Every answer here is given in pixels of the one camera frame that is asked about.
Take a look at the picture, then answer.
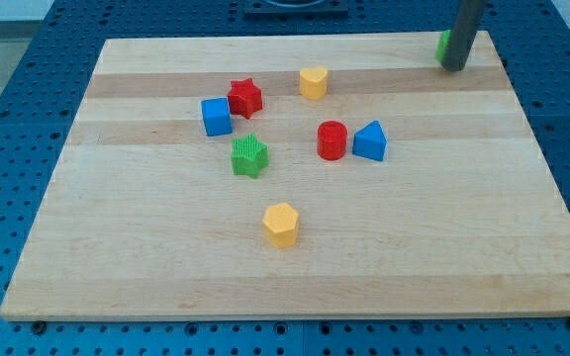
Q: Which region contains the red star block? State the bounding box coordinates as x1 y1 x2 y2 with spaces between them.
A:
227 78 263 120

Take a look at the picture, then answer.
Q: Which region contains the blue cube block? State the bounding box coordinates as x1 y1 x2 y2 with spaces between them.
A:
201 97 233 136

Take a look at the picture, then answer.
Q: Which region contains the light wooden board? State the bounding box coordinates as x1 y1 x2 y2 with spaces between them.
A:
0 32 570 321

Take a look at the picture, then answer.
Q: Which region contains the green star block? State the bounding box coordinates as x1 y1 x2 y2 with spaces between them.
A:
231 133 269 179

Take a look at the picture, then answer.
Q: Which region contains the red cylinder block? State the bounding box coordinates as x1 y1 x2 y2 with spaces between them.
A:
317 121 348 161

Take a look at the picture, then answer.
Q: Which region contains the blue triangle block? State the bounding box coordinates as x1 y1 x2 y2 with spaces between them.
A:
352 121 387 161

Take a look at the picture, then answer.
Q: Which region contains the yellow heart block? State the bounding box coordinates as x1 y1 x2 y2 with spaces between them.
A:
299 66 329 101

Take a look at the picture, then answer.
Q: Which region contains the yellow hexagon block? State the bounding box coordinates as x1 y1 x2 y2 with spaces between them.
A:
262 203 300 248

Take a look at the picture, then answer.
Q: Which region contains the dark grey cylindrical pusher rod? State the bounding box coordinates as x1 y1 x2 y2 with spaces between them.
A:
440 0 487 72

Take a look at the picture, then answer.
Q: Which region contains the green circle block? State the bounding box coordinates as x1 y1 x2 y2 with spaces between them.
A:
435 30 451 63

